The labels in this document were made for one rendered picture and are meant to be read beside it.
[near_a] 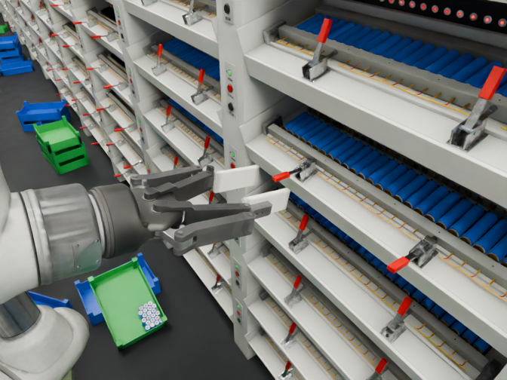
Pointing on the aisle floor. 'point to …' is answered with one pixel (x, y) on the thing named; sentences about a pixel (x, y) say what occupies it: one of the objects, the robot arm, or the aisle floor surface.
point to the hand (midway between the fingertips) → (253, 190)
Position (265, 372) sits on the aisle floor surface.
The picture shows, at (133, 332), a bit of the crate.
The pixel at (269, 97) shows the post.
